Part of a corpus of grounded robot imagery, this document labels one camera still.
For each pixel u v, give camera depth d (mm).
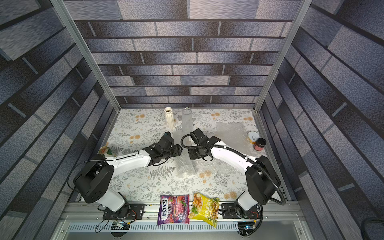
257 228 689
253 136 972
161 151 685
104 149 848
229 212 726
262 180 432
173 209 725
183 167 804
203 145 610
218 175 855
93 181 443
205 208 711
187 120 1115
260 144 909
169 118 982
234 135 1008
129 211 725
